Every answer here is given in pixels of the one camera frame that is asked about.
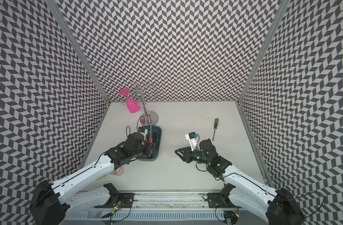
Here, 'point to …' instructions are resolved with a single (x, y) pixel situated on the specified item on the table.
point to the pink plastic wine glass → (132, 105)
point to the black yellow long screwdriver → (154, 138)
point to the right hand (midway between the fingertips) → (177, 154)
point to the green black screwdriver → (158, 141)
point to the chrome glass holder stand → (148, 118)
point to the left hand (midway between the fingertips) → (151, 146)
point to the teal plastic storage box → (152, 157)
